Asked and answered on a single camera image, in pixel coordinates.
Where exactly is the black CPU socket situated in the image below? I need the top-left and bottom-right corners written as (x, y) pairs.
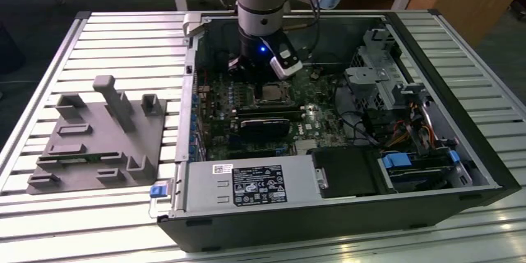
top-left (252, 80), bottom-right (295, 105)

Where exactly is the black graphics card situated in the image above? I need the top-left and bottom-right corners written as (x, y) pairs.
top-left (239, 117), bottom-right (292, 140)

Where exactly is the green motherboard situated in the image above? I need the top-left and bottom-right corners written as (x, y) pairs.
top-left (192, 68), bottom-right (349, 162)

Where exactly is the perforated metal disk cage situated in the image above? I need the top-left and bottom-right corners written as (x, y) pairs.
top-left (343, 27), bottom-right (431, 111)

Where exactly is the silver chipset heat sink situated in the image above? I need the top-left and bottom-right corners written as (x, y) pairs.
top-left (293, 139), bottom-right (316, 153)

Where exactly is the black drive bay box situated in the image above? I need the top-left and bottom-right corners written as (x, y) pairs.
top-left (309, 147), bottom-right (389, 199)

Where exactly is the silver power supply unit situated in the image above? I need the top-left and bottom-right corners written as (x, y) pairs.
top-left (174, 155), bottom-right (325, 214)

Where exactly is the grey parts rack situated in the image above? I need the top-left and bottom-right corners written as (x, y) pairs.
top-left (24, 75), bottom-right (169, 196)

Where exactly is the blue disk carrier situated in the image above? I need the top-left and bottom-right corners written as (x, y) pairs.
top-left (379, 151), bottom-right (411, 173)

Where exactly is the blue case latch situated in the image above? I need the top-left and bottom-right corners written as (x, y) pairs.
top-left (149, 184), bottom-right (169, 198)

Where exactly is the green RAM stick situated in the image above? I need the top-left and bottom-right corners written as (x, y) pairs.
top-left (52, 153), bottom-right (104, 163)

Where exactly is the black silver PC case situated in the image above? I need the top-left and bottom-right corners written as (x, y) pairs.
top-left (154, 9), bottom-right (522, 253)

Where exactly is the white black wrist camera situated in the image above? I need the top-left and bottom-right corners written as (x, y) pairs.
top-left (268, 46), bottom-right (304, 79)

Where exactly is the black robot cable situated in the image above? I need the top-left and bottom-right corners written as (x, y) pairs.
top-left (293, 0), bottom-right (324, 59)

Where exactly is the orange yellow wire bundle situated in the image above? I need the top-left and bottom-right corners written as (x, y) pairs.
top-left (388, 123), bottom-right (436, 150)

